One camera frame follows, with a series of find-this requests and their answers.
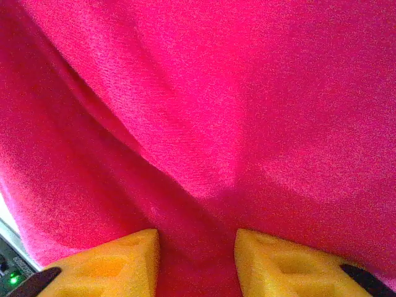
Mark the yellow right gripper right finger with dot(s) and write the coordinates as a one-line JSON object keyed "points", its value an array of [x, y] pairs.
{"points": [[294, 272]]}

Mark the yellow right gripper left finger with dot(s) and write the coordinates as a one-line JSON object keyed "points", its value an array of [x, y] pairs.
{"points": [[108, 272]]}

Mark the pink-red t-shirt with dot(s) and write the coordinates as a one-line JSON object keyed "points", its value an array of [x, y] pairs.
{"points": [[198, 108]]}

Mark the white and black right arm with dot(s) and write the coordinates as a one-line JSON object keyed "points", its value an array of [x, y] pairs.
{"points": [[10, 280]]}

